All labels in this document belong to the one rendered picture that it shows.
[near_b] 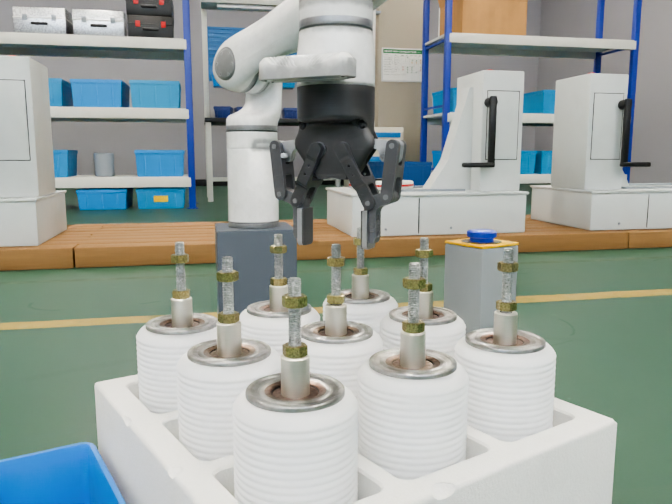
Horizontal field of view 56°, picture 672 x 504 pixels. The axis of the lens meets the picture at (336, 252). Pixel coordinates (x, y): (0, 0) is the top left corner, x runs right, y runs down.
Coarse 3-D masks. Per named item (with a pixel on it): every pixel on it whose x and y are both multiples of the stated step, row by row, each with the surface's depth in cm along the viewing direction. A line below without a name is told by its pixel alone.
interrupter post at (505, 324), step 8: (496, 312) 61; (512, 312) 61; (496, 320) 61; (504, 320) 60; (512, 320) 60; (496, 328) 61; (504, 328) 60; (512, 328) 60; (496, 336) 61; (504, 336) 60; (512, 336) 60; (504, 344) 61; (512, 344) 61
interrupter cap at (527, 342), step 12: (468, 336) 62; (480, 336) 63; (492, 336) 63; (528, 336) 62; (540, 336) 62; (480, 348) 59; (492, 348) 58; (504, 348) 59; (516, 348) 59; (528, 348) 58; (540, 348) 59
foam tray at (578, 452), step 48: (96, 384) 70; (144, 432) 58; (480, 432) 58; (576, 432) 58; (144, 480) 57; (192, 480) 49; (384, 480) 49; (432, 480) 49; (480, 480) 50; (528, 480) 54; (576, 480) 58
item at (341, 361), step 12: (372, 336) 64; (312, 348) 61; (324, 348) 60; (336, 348) 60; (348, 348) 60; (360, 348) 61; (372, 348) 62; (312, 360) 61; (324, 360) 60; (336, 360) 60; (348, 360) 60; (360, 360) 61; (312, 372) 61; (324, 372) 60; (336, 372) 60; (348, 372) 60; (348, 384) 61
